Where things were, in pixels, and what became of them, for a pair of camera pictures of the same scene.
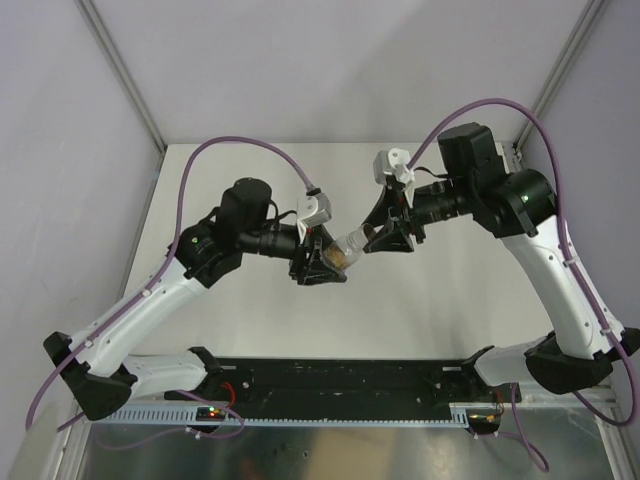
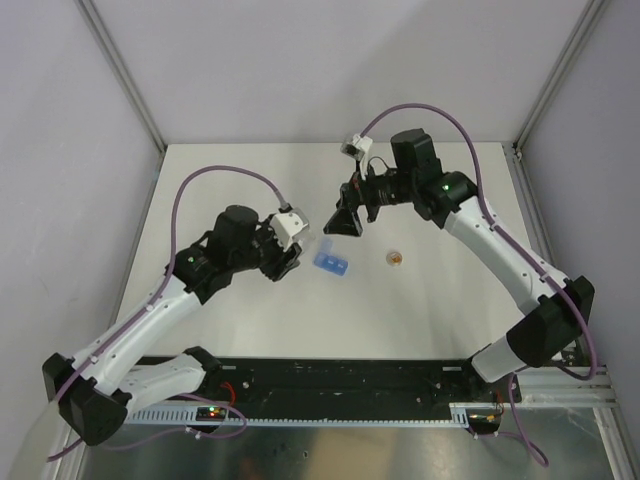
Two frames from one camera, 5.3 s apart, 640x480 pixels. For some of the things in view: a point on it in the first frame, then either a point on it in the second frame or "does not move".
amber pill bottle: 343,252 -> 394,259
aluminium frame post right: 584,25 does not move
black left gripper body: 300,261 -> 274,260
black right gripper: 396,215 -> 354,194
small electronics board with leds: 211,413 does not move
